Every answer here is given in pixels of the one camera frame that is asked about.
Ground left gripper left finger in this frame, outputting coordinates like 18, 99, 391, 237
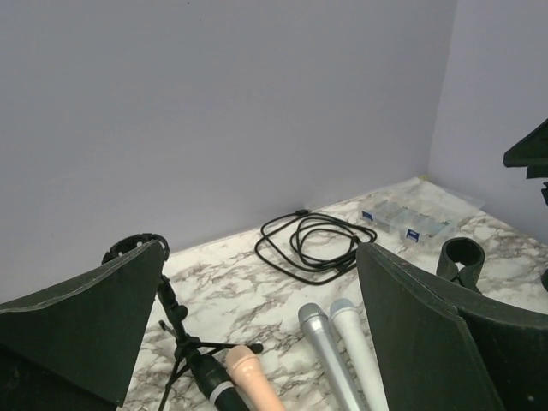
1, 241, 165, 407

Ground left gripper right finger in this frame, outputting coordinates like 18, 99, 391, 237
356, 243, 547, 410

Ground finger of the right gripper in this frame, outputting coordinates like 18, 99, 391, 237
503, 120, 548, 179

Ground round-base stand with clip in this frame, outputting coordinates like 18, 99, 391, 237
436, 237, 485, 294

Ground white microphone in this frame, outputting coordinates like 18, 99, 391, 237
330, 298, 389, 411

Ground black tripod mic stand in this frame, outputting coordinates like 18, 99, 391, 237
100, 232, 265, 411

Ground silver microphone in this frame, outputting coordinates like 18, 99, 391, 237
298, 302, 366, 411

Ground black microphone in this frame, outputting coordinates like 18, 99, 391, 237
189, 354, 249, 411

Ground beige microphone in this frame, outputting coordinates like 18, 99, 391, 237
225, 345, 286, 411

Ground clear plastic organizer box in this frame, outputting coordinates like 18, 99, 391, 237
358, 177, 485, 246

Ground black coiled cable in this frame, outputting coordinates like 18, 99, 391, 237
254, 208, 378, 287

